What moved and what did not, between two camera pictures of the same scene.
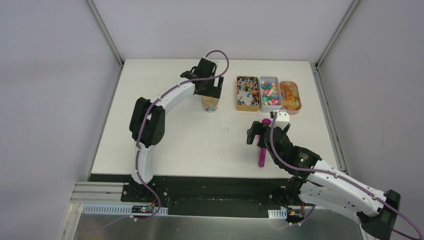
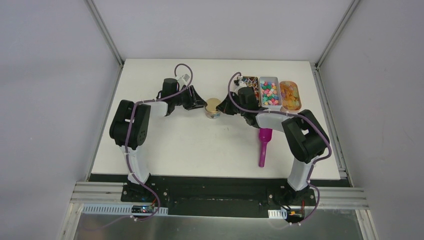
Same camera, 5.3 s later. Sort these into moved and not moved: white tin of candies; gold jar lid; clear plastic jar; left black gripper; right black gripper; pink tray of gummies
Moved: gold jar lid; left black gripper; clear plastic jar; right black gripper
Not moved: pink tray of gummies; white tin of candies
